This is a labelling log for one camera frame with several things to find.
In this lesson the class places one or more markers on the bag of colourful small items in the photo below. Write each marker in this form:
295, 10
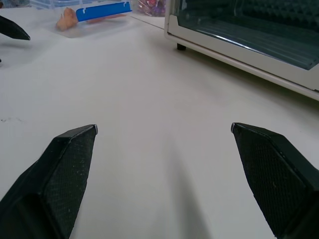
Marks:
152, 7

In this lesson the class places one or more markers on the clear plastic container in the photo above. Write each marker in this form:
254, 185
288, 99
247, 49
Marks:
104, 12

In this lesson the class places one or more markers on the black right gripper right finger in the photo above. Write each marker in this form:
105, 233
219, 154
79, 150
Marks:
279, 184

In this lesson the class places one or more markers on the tan chicken drumstick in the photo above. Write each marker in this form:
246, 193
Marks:
66, 21

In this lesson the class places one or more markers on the white toaster oven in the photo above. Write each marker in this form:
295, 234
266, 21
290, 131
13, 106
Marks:
239, 52

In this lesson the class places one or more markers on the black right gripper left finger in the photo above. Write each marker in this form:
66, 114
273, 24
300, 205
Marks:
49, 189

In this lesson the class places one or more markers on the clear plastic storage box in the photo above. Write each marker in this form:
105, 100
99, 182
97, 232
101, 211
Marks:
54, 4

